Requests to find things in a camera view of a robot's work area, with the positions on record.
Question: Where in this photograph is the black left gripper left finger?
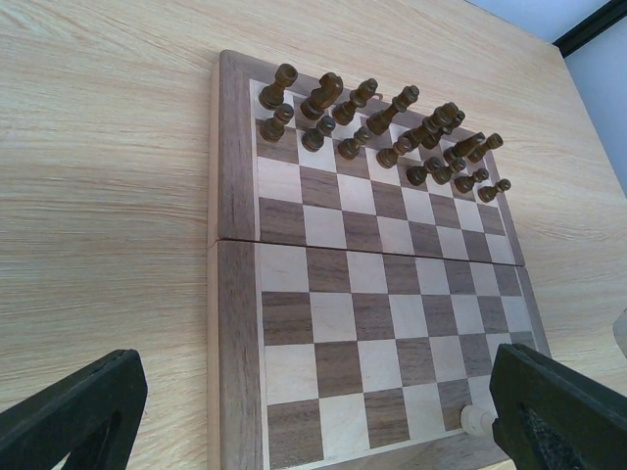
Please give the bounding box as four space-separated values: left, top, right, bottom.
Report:
1 350 148 469

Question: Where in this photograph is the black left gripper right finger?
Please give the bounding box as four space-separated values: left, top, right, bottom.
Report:
490 344 626 469

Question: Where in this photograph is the light wooden king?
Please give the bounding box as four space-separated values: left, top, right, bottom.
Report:
460 404 497 438

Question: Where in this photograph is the wooden chess board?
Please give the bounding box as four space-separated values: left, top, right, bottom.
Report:
207 50 548 469

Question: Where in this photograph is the dark pawn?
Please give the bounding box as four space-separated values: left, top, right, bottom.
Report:
301 116 336 152
260 103 294 142
337 126 371 161
406 157 442 186
432 158 466 185
454 167 489 194
477 178 511 204
376 136 412 168

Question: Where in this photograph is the dark knight right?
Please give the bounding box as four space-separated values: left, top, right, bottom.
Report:
443 132 485 164

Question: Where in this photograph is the dark knight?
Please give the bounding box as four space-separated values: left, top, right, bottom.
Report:
443 132 485 164
300 72 344 120

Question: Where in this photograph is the dark rook far right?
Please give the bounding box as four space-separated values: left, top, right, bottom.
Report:
467 133 504 164

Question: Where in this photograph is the dark rook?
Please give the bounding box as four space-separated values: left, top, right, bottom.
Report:
259 64 298 110
467 133 504 164

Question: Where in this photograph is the dark king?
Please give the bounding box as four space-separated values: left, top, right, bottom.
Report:
403 102 458 149

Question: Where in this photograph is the dark queen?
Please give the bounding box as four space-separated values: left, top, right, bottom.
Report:
366 84 419 136

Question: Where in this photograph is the dark rook far left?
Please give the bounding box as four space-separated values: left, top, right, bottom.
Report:
259 64 298 110

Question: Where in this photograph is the dark bishop left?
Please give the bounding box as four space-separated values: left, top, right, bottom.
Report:
332 78 378 125

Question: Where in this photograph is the dark knight left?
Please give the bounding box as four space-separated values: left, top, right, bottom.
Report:
300 72 344 120

